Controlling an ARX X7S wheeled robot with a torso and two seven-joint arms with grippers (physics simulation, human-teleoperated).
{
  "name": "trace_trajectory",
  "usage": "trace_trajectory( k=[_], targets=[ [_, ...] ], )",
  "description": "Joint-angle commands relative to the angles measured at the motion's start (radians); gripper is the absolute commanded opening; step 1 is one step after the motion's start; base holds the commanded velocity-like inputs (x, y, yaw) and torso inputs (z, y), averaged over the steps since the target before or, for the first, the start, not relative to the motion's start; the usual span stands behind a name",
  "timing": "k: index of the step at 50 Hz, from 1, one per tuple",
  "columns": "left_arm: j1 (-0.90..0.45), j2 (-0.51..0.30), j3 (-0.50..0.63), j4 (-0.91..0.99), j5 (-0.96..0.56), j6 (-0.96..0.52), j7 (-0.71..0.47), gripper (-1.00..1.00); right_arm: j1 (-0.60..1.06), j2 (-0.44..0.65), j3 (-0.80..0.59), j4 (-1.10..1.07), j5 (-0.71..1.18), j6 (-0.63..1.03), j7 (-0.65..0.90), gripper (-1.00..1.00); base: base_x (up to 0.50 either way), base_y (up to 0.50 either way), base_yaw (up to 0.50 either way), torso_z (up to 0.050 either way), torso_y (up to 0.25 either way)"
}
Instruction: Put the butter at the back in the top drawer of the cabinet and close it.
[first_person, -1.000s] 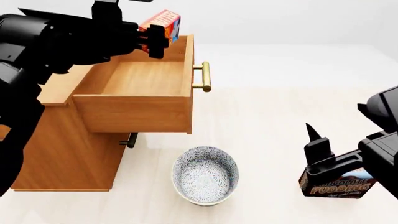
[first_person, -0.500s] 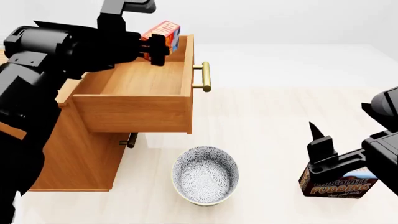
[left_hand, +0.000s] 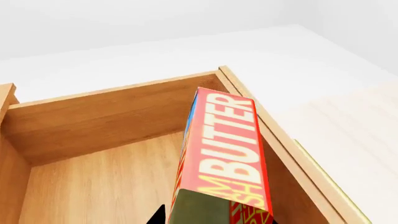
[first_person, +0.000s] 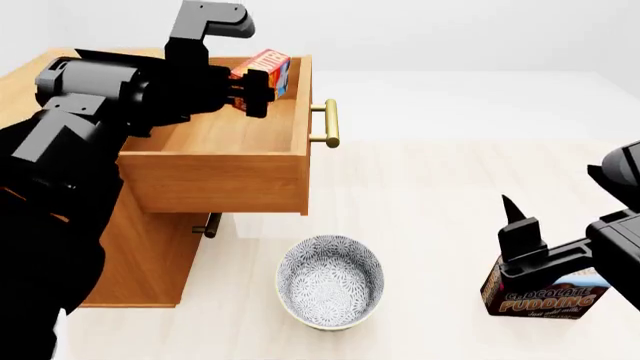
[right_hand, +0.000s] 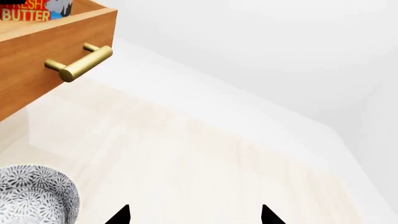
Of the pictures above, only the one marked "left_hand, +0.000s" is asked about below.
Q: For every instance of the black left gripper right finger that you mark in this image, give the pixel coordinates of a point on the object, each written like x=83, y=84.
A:
x=275, y=221

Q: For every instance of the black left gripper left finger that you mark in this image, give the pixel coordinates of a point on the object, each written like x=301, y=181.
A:
x=158, y=218

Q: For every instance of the red butter box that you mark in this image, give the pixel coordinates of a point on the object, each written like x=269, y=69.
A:
x=227, y=144

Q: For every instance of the wooden drawer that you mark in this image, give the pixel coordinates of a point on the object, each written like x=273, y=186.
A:
x=102, y=149

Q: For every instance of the wooden cabinet body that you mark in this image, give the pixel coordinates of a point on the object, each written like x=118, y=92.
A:
x=6, y=98

